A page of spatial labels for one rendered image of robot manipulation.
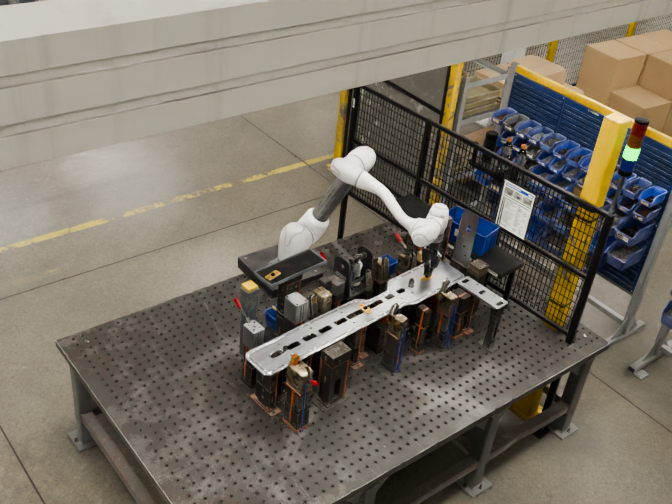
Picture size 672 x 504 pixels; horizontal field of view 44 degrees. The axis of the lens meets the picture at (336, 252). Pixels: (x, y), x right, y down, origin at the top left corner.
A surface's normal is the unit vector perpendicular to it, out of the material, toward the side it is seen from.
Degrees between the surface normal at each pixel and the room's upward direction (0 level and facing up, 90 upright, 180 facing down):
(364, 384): 0
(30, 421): 0
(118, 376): 0
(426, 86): 92
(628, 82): 90
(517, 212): 90
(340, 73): 90
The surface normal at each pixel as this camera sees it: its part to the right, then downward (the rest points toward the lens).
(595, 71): -0.83, 0.26
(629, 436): 0.09, -0.82
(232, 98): 0.61, 0.50
